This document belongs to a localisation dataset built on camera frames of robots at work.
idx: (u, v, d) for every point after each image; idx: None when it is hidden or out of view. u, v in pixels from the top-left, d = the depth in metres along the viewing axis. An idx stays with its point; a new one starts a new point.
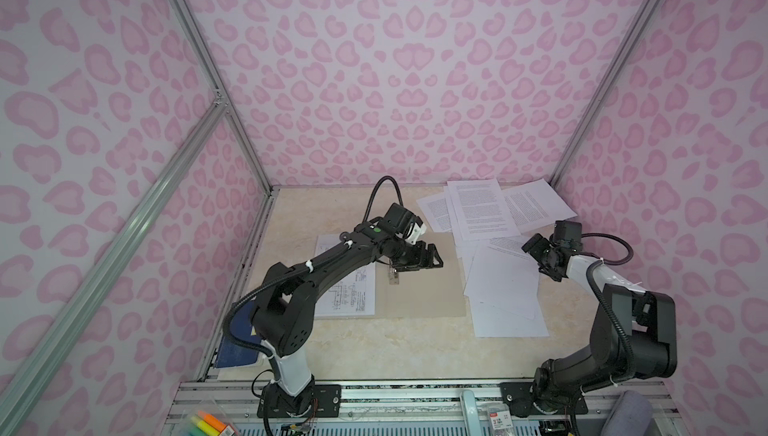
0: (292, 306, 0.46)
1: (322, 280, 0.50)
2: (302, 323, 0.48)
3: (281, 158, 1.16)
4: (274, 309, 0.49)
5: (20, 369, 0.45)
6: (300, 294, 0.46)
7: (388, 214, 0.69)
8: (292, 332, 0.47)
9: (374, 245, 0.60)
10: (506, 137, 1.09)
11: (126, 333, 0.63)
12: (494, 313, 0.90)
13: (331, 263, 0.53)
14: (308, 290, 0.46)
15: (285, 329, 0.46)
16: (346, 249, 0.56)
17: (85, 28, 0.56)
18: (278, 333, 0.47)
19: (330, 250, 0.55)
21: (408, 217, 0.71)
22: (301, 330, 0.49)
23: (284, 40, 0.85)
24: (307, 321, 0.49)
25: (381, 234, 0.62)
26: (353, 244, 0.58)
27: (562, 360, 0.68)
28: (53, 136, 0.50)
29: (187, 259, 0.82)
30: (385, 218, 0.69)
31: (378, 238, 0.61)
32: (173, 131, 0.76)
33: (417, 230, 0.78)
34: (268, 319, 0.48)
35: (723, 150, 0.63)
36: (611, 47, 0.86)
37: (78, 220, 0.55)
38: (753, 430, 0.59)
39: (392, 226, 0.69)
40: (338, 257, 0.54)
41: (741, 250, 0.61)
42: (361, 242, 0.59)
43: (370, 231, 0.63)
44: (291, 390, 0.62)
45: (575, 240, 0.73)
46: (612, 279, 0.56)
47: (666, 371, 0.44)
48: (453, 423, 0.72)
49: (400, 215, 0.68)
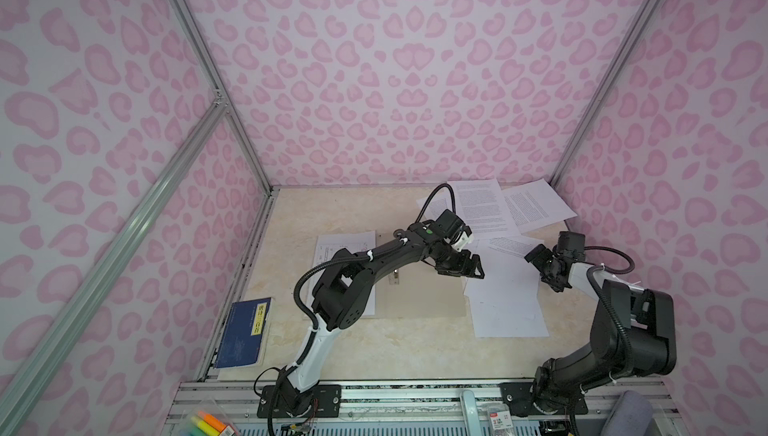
0: (353, 288, 0.53)
1: (380, 269, 0.57)
2: (357, 305, 0.55)
3: (281, 158, 1.16)
4: (335, 288, 0.56)
5: (20, 369, 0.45)
6: (361, 279, 0.52)
7: (439, 217, 0.75)
8: (348, 310, 0.53)
9: (425, 245, 0.66)
10: (506, 137, 1.09)
11: (126, 333, 0.63)
12: (494, 313, 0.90)
13: (389, 255, 0.59)
14: (368, 276, 0.53)
15: (342, 307, 0.54)
16: (402, 245, 0.62)
17: (86, 28, 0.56)
18: (337, 309, 0.54)
19: (388, 244, 0.61)
21: (459, 223, 0.76)
22: (355, 311, 0.56)
23: (284, 40, 0.85)
24: (362, 303, 0.56)
25: (433, 235, 0.68)
26: (407, 241, 0.64)
27: (564, 359, 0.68)
28: (53, 136, 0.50)
29: (187, 259, 0.82)
30: (436, 221, 0.75)
31: (429, 240, 0.66)
32: (173, 131, 0.76)
33: (465, 239, 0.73)
34: (330, 295, 0.56)
35: (723, 150, 0.63)
36: (611, 47, 0.86)
37: (78, 220, 0.55)
38: (753, 430, 0.59)
39: (443, 230, 0.73)
40: (394, 251, 0.60)
41: (741, 250, 0.61)
42: (414, 240, 0.65)
43: (423, 230, 0.68)
44: (300, 383, 0.63)
45: (578, 252, 0.74)
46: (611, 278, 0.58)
47: (665, 367, 0.44)
48: (453, 423, 0.72)
49: (451, 220, 0.73)
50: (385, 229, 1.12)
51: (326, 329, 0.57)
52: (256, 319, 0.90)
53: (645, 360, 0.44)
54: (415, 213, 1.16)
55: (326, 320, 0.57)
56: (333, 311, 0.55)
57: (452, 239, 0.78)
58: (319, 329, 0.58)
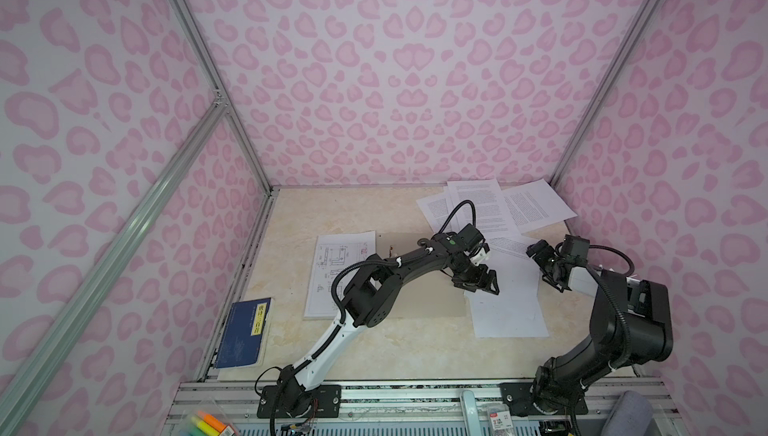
0: (382, 291, 0.58)
1: (408, 274, 0.62)
2: (384, 307, 0.60)
3: (281, 158, 1.16)
4: (366, 289, 0.62)
5: (20, 369, 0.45)
6: (391, 284, 0.58)
7: (461, 230, 0.80)
8: (377, 310, 0.59)
9: (450, 255, 0.71)
10: (506, 137, 1.09)
11: (126, 333, 0.63)
12: (493, 312, 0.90)
13: (416, 262, 0.64)
14: (396, 282, 0.57)
15: (372, 307, 0.60)
16: (427, 254, 0.67)
17: (86, 28, 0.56)
18: (366, 309, 0.60)
19: (415, 252, 0.66)
21: (481, 238, 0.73)
22: (382, 312, 0.61)
23: (284, 40, 0.85)
24: (388, 305, 0.61)
25: (456, 246, 0.72)
26: (434, 249, 0.69)
27: (564, 358, 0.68)
28: (53, 137, 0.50)
29: (187, 260, 0.82)
30: (459, 233, 0.80)
31: (454, 251, 0.71)
32: (173, 131, 0.76)
33: (483, 254, 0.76)
34: (361, 295, 0.61)
35: (723, 150, 0.63)
36: (611, 47, 0.86)
37: (78, 220, 0.55)
38: (753, 430, 0.59)
39: (465, 242, 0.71)
40: (422, 259, 0.65)
41: (741, 250, 0.61)
42: (439, 249, 0.70)
43: (447, 240, 0.73)
44: (308, 381, 0.64)
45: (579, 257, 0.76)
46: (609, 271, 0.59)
47: (662, 354, 0.45)
48: (454, 424, 0.72)
49: (473, 233, 0.78)
50: (385, 228, 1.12)
51: (353, 325, 0.61)
52: (256, 319, 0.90)
53: (640, 344, 0.46)
54: (415, 213, 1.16)
55: (355, 317, 0.61)
56: (362, 311, 0.60)
57: (472, 252, 0.82)
58: (345, 324, 0.62)
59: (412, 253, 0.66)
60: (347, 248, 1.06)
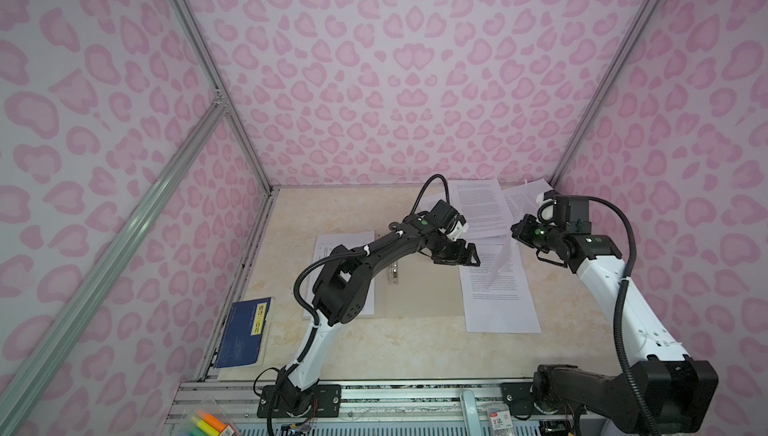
0: (351, 284, 0.54)
1: (378, 263, 0.58)
2: (357, 299, 0.56)
3: (281, 158, 1.16)
4: (335, 284, 0.58)
5: (20, 369, 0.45)
6: (359, 274, 0.53)
7: (434, 208, 0.76)
8: (348, 306, 0.55)
9: (421, 236, 0.67)
10: (506, 137, 1.09)
11: (126, 332, 0.63)
12: (486, 308, 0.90)
13: (387, 249, 0.60)
14: (366, 270, 0.54)
15: (342, 303, 0.55)
16: (398, 239, 0.63)
17: (85, 28, 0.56)
18: (336, 305, 0.56)
19: (384, 238, 0.62)
21: (455, 213, 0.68)
22: (355, 305, 0.57)
23: (284, 40, 0.85)
24: (362, 299, 0.58)
25: (429, 227, 0.68)
26: (404, 234, 0.65)
27: (562, 370, 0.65)
28: (54, 136, 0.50)
29: (187, 260, 0.82)
30: (430, 212, 0.76)
31: (427, 229, 0.68)
32: (173, 130, 0.76)
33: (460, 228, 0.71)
34: (330, 291, 0.57)
35: (723, 149, 0.63)
36: (611, 47, 0.86)
37: (79, 220, 0.55)
38: (753, 430, 0.59)
39: (438, 220, 0.75)
40: (390, 245, 0.61)
41: (741, 250, 0.61)
42: (410, 232, 0.66)
43: (419, 221, 0.69)
44: (300, 382, 0.63)
45: (582, 223, 0.59)
46: (639, 332, 0.43)
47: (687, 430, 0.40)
48: (453, 423, 0.72)
49: (446, 209, 0.74)
50: (385, 228, 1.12)
51: (327, 324, 0.58)
52: (256, 319, 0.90)
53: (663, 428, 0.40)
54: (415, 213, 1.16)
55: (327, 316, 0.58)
56: (334, 307, 0.56)
57: (448, 230, 0.79)
58: (320, 324, 0.59)
59: (382, 241, 0.61)
60: (348, 247, 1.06)
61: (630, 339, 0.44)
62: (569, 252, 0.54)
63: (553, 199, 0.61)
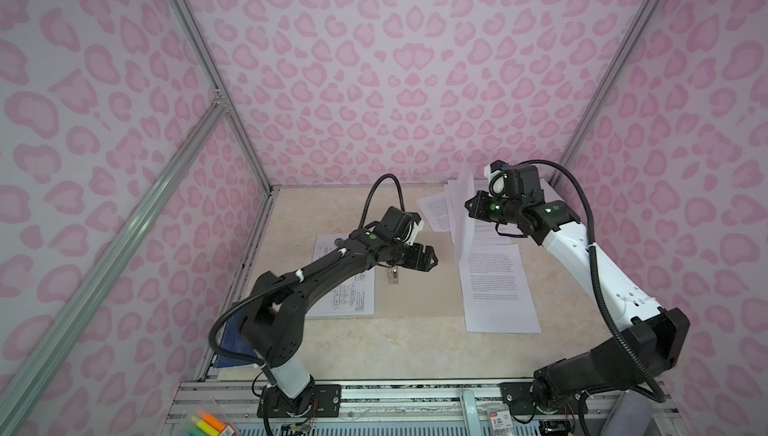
0: (282, 318, 0.44)
1: (313, 290, 0.49)
2: (291, 334, 0.46)
3: (281, 158, 1.16)
4: (263, 320, 0.48)
5: (20, 369, 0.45)
6: (291, 306, 0.44)
7: (385, 219, 0.67)
8: (279, 344, 0.45)
9: (368, 253, 0.58)
10: (506, 137, 1.09)
11: (126, 332, 0.63)
12: (486, 308, 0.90)
13: (324, 272, 0.51)
14: (298, 301, 0.45)
15: (273, 342, 0.45)
16: (339, 260, 0.54)
17: (85, 27, 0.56)
18: (265, 346, 0.45)
19: (322, 259, 0.53)
21: (407, 221, 0.69)
22: (290, 341, 0.47)
23: (284, 40, 0.85)
24: (297, 332, 0.48)
25: (376, 242, 0.61)
26: (346, 254, 0.56)
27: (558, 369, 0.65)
28: (54, 136, 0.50)
29: (187, 260, 0.82)
30: (381, 223, 0.68)
31: (373, 246, 0.59)
32: (173, 130, 0.76)
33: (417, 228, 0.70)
34: (256, 330, 0.47)
35: (723, 149, 0.63)
36: (611, 47, 0.86)
37: (79, 220, 0.55)
38: (753, 430, 0.59)
39: (387, 233, 0.67)
40: (329, 266, 0.53)
41: (741, 250, 0.61)
42: (355, 249, 0.58)
43: (365, 237, 0.61)
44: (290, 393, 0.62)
45: (534, 192, 0.58)
46: (616, 295, 0.44)
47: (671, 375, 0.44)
48: (453, 423, 0.72)
49: (398, 219, 0.66)
50: None
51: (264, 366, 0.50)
52: None
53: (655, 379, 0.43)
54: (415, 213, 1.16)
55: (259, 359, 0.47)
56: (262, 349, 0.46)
57: (403, 238, 0.72)
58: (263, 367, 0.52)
59: (319, 263, 0.52)
60: None
61: (610, 305, 0.46)
62: (532, 226, 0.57)
63: (504, 173, 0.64)
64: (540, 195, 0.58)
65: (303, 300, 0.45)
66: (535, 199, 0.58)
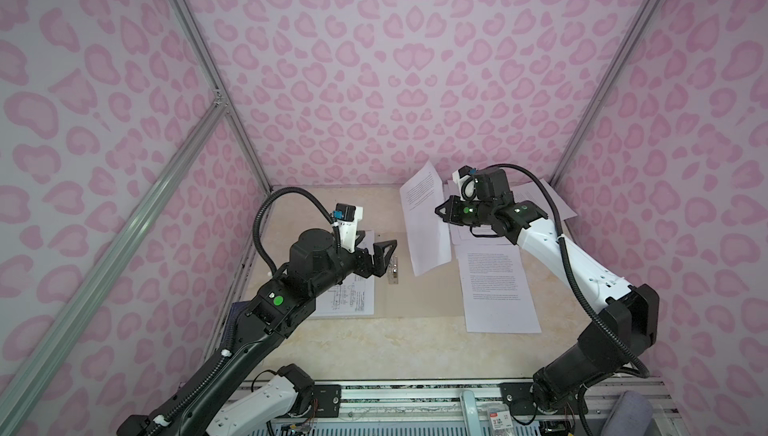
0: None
1: (199, 399, 0.40)
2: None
3: (281, 158, 1.16)
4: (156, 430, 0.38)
5: (20, 369, 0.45)
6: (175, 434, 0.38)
7: (294, 262, 0.47)
8: None
9: (270, 333, 0.44)
10: (506, 137, 1.09)
11: (126, 332, 0.63)
12: (485, 308, 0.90)
13: (212, 372, 0.41)
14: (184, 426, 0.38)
15: None
16: (244, 344, 0.43)
17: (85, 27, 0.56)
18: None
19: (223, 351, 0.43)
21: (313, 258, 0.48)
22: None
23: (284, 40, 0.85)
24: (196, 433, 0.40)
25: (292, 307, 0.46)
26: (233, 352, 0.43)
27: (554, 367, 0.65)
28: (53, 136, 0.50)
29: (187, 260, 0.82)
30: (291, 266, 0.48)
31: (278, 320, 0.45)
32: (172, 130, 0.76)
33: (350, 227, 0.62)
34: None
35: (723, 149, 0.63)
36: (611, 47, 0.86)
37: (79, 220, 0.55)
38: (753, 430, 0.59)
39: (304, 280, 0.48)
40: (211, 380, 0.41)
41: (741, 250, 0.61)
42: (271, 321, 0.45)
43: (282, 299, 0.47)
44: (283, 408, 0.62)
45: (505, 195, 0.61)
46: (588, 280, 0.47)
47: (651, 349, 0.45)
48: (453, 423, 0.72)
49: (303, 264, 0.47)
50: (385, 228, 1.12)
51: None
52: None
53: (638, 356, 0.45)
54: None
55: None
56: None
57: (328, 273, 0.53)
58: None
59: (195, 380, 0.41)
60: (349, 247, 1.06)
61: (586, 291, 0.48)
62: (506, 227, 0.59)
63: (475, 178, 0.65)
64: (511, 197, 0.62)
65: (191, 425, 0.39)
66: (506, 202, 0.62)
